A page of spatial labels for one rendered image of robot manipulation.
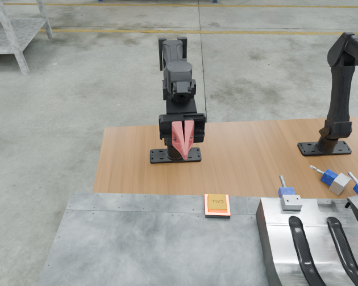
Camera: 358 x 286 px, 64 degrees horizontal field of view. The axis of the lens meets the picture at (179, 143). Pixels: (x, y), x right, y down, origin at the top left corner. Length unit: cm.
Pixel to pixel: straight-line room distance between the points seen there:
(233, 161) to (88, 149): 151
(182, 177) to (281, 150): 42
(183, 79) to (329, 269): 59
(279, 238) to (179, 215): 31
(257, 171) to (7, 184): 181
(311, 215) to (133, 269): 53
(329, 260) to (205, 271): 32
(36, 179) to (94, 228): 140
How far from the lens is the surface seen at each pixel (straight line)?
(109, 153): 118
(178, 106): 64
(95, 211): 101
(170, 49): 89
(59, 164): 236
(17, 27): 420
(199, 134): 64
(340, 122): 118
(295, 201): 91
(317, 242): 90
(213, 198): 96
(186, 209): 97
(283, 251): 85
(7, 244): 208
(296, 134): 132
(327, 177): 114
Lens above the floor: 161
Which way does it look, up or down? 43 degrees down
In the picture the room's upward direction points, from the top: straight up
